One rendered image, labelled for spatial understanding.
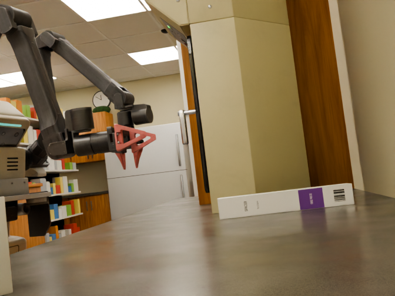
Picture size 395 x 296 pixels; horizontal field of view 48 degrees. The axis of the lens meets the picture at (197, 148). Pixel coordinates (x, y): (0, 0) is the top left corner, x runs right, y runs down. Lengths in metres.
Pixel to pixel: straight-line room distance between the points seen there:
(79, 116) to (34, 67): 0.19
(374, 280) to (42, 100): 1.03
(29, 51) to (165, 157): 4.92
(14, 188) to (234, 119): 0.89
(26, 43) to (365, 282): 1.10
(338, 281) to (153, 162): 5.81
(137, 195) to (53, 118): 5.03
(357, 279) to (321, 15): 1.22
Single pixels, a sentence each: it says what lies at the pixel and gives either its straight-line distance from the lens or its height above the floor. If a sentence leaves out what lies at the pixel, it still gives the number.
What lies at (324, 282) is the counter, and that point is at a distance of 0.37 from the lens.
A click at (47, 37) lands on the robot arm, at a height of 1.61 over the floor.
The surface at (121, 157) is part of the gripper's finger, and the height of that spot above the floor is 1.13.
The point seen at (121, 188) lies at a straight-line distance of 6.29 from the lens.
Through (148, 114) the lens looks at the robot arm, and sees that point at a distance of 1.56.
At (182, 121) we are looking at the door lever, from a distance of 1.14.
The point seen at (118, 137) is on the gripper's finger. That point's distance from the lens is 1.12.
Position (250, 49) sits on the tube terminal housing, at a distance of 1.13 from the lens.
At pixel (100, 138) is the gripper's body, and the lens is 1.17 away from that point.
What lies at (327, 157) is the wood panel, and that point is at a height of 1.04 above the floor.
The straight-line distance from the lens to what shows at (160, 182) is 6.13.
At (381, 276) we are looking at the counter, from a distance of 0.39.
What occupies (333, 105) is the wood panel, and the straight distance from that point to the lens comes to 1.46.
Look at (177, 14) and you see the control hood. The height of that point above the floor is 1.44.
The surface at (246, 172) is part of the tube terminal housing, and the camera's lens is 1.07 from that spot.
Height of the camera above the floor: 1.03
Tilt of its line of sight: 4 degrees up
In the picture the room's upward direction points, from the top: 7 degrees counter-clockwise
